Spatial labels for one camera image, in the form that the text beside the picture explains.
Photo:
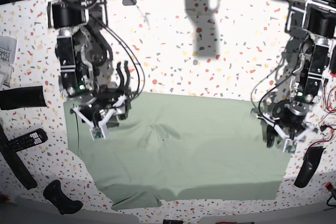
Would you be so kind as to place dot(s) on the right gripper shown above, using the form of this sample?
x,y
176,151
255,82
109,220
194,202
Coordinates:
x,y
105,99

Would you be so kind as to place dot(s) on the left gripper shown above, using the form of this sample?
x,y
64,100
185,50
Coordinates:
x,y
286,118

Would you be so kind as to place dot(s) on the light green T-shirt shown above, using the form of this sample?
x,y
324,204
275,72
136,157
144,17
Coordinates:
x,y
174,147

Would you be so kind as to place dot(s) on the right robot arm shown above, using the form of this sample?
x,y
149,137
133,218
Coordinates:
x,y
82,52

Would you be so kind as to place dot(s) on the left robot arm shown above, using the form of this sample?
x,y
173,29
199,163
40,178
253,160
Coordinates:
x,y
318,25

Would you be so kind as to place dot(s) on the black curved shell piece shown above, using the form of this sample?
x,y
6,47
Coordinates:
x,y
311,161

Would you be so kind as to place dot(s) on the black cylinder tube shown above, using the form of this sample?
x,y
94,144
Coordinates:
x,y
26,97

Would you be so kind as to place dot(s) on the black TV remote control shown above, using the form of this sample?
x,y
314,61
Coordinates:
x,y
28,140

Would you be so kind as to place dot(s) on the long black bar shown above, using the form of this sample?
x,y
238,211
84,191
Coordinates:
x,y
15,164

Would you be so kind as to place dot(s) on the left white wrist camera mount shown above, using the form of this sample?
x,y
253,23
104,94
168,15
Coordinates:
x,y
288,142

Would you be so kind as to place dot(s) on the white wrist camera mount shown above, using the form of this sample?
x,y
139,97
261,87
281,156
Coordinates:
x,y
288,142
97,119

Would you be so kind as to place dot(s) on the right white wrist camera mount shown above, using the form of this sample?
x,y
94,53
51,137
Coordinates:
x,y
97,119

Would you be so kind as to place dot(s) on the black curved handle piece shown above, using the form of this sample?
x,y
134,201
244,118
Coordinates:
x,y
64,204

